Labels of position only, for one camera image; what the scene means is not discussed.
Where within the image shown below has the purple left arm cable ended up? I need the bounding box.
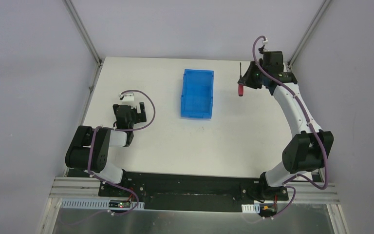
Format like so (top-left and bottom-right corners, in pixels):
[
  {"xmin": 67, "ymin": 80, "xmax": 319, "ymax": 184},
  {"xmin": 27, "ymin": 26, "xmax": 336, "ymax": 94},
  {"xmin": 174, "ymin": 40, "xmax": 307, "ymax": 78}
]
[{"xmin": 87, "ymin": 90, "xmax": 156, "ymax": 217}]

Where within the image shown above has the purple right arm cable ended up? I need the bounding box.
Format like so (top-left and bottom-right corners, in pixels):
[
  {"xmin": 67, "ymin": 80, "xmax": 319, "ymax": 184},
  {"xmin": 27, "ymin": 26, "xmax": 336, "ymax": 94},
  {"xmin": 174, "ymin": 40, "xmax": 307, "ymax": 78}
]
[{"xmin": 252, "ymin": 35, "xmax": 330, "ymax": 220}]

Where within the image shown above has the blue plastic bin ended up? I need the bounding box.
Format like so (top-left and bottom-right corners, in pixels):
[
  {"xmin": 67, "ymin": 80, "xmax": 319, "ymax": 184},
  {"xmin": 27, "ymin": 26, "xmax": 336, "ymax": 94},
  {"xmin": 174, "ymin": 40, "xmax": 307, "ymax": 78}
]
[{"xmin": 180, "ymin": 69, "xmax": 214, "ymax": 119}]

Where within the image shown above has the white slotted cable duct right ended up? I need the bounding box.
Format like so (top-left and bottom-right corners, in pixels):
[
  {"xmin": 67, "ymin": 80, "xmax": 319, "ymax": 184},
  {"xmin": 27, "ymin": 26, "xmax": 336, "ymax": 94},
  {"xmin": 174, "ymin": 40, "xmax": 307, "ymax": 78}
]
[{"xmin": 241, "ymin": 203, "xmax": 261, "ymax": 214}]

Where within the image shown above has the controller board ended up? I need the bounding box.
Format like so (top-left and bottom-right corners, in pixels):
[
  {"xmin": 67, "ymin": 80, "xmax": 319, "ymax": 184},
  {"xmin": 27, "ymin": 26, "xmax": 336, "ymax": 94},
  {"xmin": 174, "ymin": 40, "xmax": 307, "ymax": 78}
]
[
  {"xmin": 109, "ymin": 200, "xmax": 132, "ymax": 209},
  {"xmin": 259, "ymin": 204, "xmax": 277, "ymax": 217}
]

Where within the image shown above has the left controller board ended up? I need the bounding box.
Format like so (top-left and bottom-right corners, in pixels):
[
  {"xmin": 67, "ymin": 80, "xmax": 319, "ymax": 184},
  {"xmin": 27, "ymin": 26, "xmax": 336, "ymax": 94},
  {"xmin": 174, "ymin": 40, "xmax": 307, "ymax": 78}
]
[{"xmin": 109, "ymin": 200, "xmax": 132, "ymax": 209}]

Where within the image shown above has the white slotted cable duct left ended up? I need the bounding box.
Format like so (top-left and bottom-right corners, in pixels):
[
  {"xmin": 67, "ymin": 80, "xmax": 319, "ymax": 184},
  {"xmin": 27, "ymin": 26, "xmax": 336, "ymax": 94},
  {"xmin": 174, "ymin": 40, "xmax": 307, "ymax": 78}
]
[{"xmin": 60, "ymin": 198, "xmax": 145, "ymax": 211}]

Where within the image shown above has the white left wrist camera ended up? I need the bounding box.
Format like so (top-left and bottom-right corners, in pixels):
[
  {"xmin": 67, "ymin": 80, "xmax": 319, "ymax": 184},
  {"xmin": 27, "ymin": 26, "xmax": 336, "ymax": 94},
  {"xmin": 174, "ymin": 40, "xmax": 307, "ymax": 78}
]
[{"xmin": 119, "ymin": 92, "xmax": 134, "ymax": 105}]

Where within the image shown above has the red handled screwdriver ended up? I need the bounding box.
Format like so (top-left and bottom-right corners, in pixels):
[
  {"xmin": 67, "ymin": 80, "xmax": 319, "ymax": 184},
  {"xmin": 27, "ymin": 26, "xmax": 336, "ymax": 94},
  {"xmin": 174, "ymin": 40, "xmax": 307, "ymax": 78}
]
[{"xmin": 238, "ymin": 62, "xmax": 244, "ymax": 97}]

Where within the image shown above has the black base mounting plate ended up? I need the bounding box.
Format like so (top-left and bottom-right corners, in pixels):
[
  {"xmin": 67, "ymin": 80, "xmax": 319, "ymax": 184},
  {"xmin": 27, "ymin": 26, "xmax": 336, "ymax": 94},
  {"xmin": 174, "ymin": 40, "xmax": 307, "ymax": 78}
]
[{"xmin": 98, "ymin": 172, "xmax": 289, "ymax": 213}]

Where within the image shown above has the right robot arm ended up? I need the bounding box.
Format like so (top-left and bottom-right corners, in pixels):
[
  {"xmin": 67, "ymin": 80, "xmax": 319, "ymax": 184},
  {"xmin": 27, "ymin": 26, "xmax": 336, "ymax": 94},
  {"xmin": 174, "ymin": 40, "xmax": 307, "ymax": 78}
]
[{"xmin": 238, "ymin": 51, "xmax": 334, "ymax": 201}]

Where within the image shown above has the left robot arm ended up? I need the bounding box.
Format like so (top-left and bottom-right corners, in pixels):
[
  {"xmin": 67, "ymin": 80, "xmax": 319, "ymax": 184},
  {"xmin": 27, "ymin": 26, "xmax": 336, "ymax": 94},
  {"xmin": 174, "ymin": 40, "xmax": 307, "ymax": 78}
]
[{"xmin": 65, "ymin": 102, "xmax": 147, "ymax": 184}]

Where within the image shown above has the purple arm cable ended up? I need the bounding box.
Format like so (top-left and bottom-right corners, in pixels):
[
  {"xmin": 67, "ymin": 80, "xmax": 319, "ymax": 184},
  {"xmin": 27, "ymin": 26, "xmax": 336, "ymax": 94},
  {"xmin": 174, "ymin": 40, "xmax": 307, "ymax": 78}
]
[
  {"xmin": 87, "ymin": 90, "xmax": 156, "ymax": 217},
  {"xmin": 252, "ymin": 35, "xmax": 330, "ymax": 220}
]

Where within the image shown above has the right controller board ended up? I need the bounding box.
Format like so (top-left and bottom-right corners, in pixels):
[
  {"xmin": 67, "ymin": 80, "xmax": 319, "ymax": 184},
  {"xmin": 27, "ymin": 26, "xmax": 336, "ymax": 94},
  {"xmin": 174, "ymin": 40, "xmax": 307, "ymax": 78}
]
[{"xmin": 259, "ymin": 204, "xmax": 277, "ymax": 217}]

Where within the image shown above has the white slotted cable duct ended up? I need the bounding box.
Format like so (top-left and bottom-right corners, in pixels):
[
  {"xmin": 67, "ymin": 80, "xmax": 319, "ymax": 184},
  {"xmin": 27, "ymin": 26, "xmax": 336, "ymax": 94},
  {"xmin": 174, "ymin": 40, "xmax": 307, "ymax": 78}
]
[
  {"xmin": 241, "ymin": 203, "xmax": 261, "ymax": 214},
  {"xmin": 60, "ymin": 198, "xmax": 145, "ymax": 211}
]

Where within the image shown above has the aluminium frame rail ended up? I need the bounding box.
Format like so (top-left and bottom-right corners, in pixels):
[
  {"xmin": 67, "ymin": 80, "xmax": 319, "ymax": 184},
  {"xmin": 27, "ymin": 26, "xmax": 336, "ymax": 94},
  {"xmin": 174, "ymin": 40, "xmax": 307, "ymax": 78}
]
[{"xmin": 49, "ymin": 177, "xmax": 101, "ymax": 198}]

